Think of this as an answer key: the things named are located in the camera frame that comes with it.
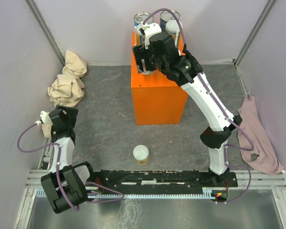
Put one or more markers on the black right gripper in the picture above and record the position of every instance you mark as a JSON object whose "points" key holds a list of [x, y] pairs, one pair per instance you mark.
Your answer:
{"points": [[140, 53]]}

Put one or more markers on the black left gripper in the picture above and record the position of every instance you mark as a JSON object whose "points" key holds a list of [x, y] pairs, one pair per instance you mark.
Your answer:
{"points": [[71, 113]]}

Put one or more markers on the grey lid can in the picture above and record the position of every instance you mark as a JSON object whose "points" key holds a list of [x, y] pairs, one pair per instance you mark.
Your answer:
{"points": [[147, 72]]}

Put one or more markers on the yellow labelled can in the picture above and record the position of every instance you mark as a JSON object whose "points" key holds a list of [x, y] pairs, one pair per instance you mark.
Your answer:
{"points": [[139, 37]]}

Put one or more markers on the colourful can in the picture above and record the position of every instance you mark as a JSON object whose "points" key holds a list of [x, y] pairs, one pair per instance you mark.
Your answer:
{"points": [[173, 29]]}

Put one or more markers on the blue tall tin can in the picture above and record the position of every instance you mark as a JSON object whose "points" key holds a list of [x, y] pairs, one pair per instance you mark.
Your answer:
{"points": [[140, 17]]}

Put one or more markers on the yellow can white lid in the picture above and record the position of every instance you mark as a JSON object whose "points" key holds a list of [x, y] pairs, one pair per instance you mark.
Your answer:
{"points": [[141, 154]]}

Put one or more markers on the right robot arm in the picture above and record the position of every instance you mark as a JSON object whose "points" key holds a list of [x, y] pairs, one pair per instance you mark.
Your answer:
{"points": [[160, 53]]}

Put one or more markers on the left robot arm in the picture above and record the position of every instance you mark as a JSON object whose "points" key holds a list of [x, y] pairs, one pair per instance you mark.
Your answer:
{"points": [[64, 185]]}

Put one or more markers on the orange box counter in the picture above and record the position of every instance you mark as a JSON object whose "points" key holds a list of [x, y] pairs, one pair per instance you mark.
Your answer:
{"points": [[156, 100]]}

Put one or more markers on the beige crumpled cloth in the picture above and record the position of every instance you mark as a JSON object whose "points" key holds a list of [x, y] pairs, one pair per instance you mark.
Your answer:
{"points": [[67, 89]]}

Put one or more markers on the mauve crumpled cloth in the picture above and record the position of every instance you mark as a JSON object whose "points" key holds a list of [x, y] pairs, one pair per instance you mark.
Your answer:
{"points": [[263, 157]]}

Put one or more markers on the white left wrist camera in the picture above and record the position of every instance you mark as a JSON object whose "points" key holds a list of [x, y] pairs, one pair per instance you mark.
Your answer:
{"points": [[45, 118]]}

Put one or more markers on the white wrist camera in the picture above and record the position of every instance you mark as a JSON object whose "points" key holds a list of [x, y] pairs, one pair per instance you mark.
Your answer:
{"points": [[149, 30], [45, 118]]}

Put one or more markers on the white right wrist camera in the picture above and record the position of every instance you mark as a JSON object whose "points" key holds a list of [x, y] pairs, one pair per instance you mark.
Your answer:
{"points": [[149, 30]]}

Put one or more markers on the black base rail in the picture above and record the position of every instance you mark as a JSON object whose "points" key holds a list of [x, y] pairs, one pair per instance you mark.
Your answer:
{"points": [[162, 181]]}

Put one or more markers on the light blue cable duct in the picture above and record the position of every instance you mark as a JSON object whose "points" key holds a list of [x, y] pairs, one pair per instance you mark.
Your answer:
{"points": [[152, 194]]}

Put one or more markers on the aluminium frame post left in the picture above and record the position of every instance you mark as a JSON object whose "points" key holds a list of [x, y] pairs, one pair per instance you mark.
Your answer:
{"points": [[45, 30]]}

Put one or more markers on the aluminium frame post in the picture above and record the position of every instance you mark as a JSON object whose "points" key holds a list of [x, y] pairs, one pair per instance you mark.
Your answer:
{"points": [[254, 32], [45, 30]]}

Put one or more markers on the aluminium frame post right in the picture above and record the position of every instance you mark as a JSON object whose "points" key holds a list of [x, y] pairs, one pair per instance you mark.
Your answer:
{"points": [[254, 32]]}

